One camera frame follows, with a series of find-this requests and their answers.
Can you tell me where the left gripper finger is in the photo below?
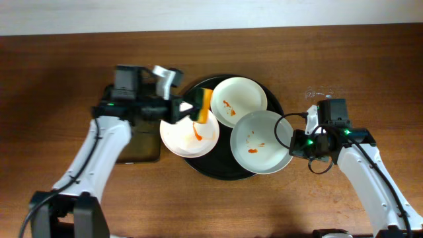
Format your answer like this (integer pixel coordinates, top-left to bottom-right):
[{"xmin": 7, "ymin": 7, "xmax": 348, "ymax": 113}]
[
  {"xmin": 182, "ymin": 91, "xmax": 198, "ymax": 105},
  {"xmin": 180, "ymin": 108, "xmax": 200, "ymax": 122}
]

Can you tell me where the green and orange sponge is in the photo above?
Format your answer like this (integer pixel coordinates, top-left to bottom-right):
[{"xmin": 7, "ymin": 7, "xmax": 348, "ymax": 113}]
[{"xmin": 192, "ymin": 88, "xmax": 213, "ymax": 124}]

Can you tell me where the grey-white plate with ketchup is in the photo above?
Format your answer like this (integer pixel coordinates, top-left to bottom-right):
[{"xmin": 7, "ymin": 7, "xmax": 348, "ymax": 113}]
[{"xmin": 230, "ymin": 110, "xmax": 293, "ymax": 175}]

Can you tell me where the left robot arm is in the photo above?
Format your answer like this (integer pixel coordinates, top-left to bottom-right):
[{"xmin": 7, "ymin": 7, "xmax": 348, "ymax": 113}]
[{"xmin": 19, "ymin": 88, "xmax": 212, "ymax": 237}]

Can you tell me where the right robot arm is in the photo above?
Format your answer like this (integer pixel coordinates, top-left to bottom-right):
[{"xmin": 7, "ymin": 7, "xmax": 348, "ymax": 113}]
[{"xmin": 289, "ymin": 125, "xmax": 422, "ymax": 237}]

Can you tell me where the black rectangular water tray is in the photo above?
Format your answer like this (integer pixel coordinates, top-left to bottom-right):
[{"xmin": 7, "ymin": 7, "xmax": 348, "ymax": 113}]
[{"xmin": 116, "ymin": 112, "xmax": 161, "ymax": 164}]

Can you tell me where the round black serving tray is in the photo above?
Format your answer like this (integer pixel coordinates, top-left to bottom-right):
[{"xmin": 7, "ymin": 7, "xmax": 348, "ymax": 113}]
[{"xmin": 177, "ymin": 74, "xmax": 286, "ymax": 181}]

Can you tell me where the white plate with ketchup streak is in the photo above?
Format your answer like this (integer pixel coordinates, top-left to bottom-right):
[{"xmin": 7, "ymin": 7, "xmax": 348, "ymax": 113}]
[{"xmin": 159, "ymin": 110, "xmax": 220, "ymax": 158}]

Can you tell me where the cream plate with ketchup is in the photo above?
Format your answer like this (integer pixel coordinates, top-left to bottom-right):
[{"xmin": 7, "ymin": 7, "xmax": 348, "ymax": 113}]
[{"xmin": 210, "ymin": 77, "xmax": 268, "ymax": 128}]

